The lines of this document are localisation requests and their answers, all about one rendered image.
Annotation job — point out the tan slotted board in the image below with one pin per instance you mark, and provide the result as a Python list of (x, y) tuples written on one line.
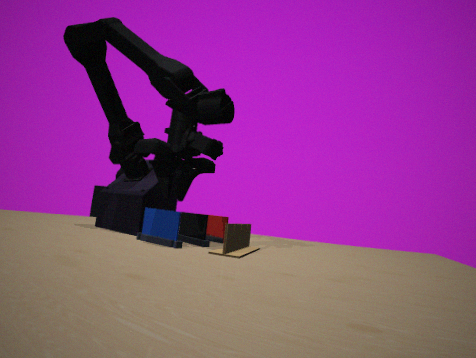
[(236, 242)]

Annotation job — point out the blue notched board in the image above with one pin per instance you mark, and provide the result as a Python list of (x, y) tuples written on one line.
[(161, 223)]

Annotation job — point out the red board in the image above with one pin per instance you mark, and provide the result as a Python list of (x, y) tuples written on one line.
[(216, 226)]

